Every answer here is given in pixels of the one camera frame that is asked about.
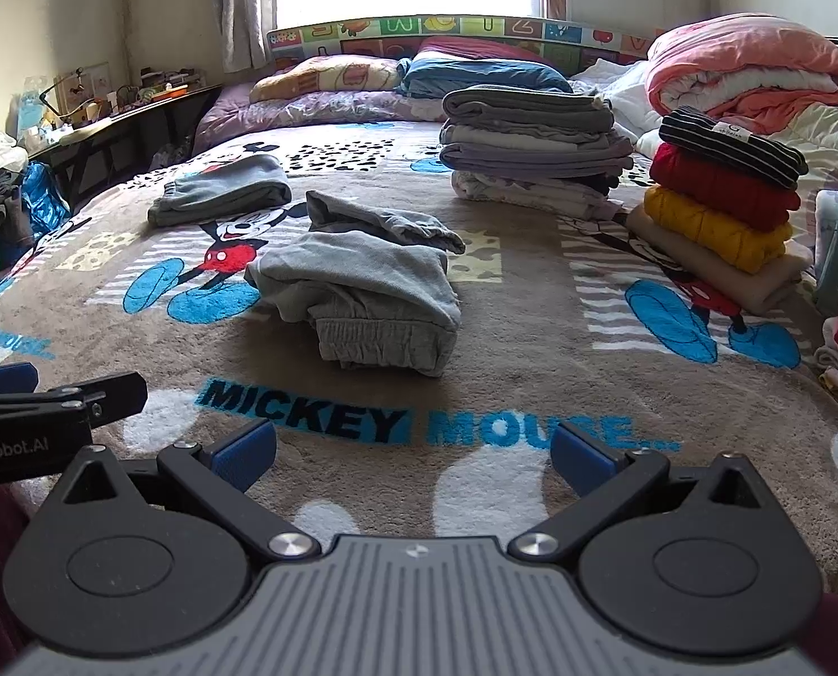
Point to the pink quilt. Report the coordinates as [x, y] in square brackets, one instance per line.
[750, 60]

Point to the folded lavender garment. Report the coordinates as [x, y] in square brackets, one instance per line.
[531, 163]

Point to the folded blue-grey sweatpants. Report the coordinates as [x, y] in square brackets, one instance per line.
[218, 190]

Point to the folded beige sweater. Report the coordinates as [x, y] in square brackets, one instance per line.
[714, 274]

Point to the folded white printed garment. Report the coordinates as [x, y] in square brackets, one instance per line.
[531, 194]

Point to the colourful picture foam mat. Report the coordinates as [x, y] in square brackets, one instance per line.
[390, 29]

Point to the folded pale grey garment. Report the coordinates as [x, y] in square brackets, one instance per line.
[531, 139]

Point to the folded striped black-white sweater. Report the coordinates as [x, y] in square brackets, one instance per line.
[732, 144]

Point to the clutter of small desk items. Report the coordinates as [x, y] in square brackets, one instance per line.
[95, 98]

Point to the purple quilt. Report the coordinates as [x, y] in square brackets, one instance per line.
[306, 113]

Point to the yellow printed pillow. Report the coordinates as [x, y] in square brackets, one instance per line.
[327, 76]

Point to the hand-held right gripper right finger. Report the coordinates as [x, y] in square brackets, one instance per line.
[579, 456]

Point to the dark desk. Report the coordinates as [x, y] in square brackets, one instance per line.
[109, 134]

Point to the dark grey crumpled garment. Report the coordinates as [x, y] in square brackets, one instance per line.
[376, 220]

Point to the white quilt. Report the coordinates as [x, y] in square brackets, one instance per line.
[834, 134]

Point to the folded blue blanket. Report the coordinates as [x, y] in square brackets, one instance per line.
[482, 76]

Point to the cartoon printed blanket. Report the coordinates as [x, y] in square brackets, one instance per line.
[531, 324]

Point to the light grey sweatpants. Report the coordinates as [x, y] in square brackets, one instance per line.
[362, 289]

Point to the maroon pillow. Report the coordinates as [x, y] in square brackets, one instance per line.
[482, 49]

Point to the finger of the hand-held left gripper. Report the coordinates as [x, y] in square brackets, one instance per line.
[3, 377]
[112, 394]

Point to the blue plastic bag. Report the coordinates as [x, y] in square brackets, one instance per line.
[42, 201]

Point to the folded red sweater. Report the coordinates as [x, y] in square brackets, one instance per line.
[721, 190]

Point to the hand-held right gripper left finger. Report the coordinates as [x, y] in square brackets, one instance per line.
[244, 452]

